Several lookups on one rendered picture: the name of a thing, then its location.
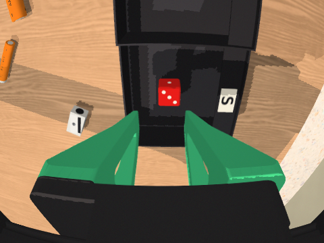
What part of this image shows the red die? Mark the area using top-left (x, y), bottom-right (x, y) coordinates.
top-left (158, 78), bottom-right (181, 106)

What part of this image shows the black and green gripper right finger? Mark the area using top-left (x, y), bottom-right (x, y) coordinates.
top-left (184, 111), bottom-right (286, 191)

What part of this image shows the black rack of three bins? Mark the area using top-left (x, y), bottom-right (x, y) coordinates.
top-left (113, 0), bottom-right (263, 147)

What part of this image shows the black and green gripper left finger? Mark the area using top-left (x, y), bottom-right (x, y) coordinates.
top-left (38, 111), bottom-right (139, 186)

